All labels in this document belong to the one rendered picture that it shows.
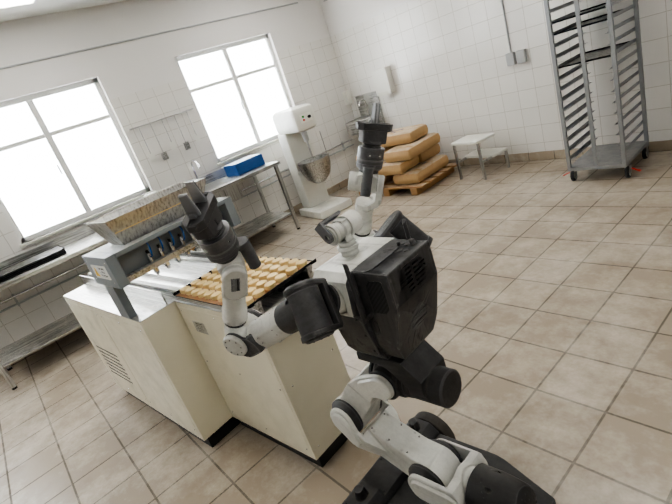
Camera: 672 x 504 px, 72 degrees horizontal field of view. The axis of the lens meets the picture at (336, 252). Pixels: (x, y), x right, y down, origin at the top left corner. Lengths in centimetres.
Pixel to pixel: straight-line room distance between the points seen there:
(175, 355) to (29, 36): 406
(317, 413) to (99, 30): 481
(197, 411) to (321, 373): 79
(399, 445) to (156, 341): 128
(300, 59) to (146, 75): 217
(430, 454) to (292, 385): 64
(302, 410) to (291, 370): 20
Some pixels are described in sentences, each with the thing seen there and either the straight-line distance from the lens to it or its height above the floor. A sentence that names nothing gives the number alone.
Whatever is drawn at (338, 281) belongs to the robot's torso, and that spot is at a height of 110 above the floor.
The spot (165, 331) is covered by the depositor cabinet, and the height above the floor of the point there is 73.
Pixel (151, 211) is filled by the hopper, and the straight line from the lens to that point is 241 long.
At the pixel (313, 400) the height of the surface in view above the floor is 35.
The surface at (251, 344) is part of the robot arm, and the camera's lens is 135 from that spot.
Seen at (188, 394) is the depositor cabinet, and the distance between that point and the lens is 257.
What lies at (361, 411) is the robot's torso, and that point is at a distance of 172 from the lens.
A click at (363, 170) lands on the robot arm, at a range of 152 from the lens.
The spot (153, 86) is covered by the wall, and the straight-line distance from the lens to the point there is 594.
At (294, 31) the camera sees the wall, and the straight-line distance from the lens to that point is 704.
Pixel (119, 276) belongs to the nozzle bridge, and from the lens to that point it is 232.
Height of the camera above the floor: 159
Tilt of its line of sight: 20 degrees down
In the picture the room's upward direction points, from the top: 19 degrees counter-clockwise
